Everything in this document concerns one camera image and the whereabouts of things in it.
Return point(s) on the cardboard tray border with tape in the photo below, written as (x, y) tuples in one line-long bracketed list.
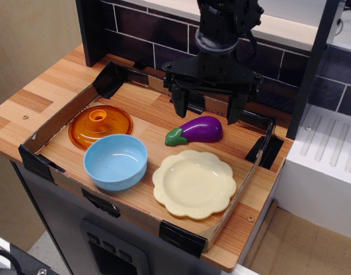
[(251, 147)]

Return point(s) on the orange transparent pot lid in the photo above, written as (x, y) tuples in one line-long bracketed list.
[(97, 122)]

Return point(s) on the dark left shelf panel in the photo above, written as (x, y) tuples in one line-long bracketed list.
[(96, 20)]

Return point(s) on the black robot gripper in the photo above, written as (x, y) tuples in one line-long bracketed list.
[(219, 74)]

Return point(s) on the purple toy eggplant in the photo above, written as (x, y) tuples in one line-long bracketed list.
[(205, 129)]

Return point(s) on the light blue plastic bowl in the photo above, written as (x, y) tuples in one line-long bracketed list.
[(116, 162)]

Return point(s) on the dark grey vertical post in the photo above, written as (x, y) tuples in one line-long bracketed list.
[(324, 37)]

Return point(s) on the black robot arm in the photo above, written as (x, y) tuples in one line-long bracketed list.
[(223, 23)]

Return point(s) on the cream scalloped plastic plate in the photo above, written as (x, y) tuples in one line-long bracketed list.
[(194, 184)]

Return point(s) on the white toy sink drainboard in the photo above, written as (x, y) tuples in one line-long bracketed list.
[(315, 182)]

